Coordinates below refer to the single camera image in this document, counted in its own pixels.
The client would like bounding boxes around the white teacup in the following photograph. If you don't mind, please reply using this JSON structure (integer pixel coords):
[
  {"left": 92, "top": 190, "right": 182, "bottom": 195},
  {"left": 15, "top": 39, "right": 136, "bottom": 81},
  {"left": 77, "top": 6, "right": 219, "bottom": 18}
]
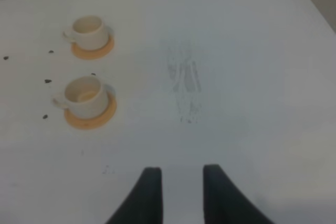
[
  {"left": 51, "top": 76, "right": 109, "bottom": 120},
  {"left": 62, "top": 15, "right": 109, "bottom": 51}
]

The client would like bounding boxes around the far white teacup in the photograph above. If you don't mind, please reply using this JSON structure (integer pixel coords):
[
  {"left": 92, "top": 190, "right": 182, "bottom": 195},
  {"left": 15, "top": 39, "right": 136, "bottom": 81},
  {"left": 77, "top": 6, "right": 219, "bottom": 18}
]
[{"left": 62, "top": 15, "right": 109, "bottom": 51}]

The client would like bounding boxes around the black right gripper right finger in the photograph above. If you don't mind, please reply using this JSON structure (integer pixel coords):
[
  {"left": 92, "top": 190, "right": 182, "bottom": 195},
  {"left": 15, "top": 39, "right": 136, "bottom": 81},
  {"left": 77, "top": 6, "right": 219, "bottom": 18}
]
[{"left": 203, "top": 164, "right": 272, "bottom": 224}]

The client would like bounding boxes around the orange round coaster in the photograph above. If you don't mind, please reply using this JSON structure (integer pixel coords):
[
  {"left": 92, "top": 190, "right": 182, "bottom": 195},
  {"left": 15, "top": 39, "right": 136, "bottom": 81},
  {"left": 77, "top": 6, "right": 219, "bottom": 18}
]
[
  {"left": 64, "top": 92, "right": 117, "bottom": 130},
  {"left": 71, "top": 36, "right": 114, "bottom": 60}
]

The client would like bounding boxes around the far orange round coaster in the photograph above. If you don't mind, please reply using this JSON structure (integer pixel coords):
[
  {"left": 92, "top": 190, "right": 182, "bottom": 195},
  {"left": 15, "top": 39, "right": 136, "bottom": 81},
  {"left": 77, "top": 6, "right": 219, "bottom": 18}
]
[{"left": 71, "top": 36, "right": 114, "bottom": 60}]

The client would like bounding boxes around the near white teacup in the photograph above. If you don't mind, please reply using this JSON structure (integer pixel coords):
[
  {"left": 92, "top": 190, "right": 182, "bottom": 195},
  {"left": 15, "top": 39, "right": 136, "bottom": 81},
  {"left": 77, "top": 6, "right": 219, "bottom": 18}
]
[{"left": 51, "top": 76, "right": 109, "bottom": 120}]

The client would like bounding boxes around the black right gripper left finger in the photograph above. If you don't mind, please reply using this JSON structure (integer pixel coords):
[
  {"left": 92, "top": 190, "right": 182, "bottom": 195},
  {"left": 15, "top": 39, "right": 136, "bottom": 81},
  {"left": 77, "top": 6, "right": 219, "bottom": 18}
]
[{"left": 107, "top": 167, "right": 162, "bottom": 224}]

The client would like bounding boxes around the near orange round coaster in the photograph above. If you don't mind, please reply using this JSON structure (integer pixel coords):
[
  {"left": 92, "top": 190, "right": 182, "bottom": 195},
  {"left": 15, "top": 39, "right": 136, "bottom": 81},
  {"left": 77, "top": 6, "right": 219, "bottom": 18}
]
[{"left": 64, "top": 92, "right": 117, "bottom": 130}]

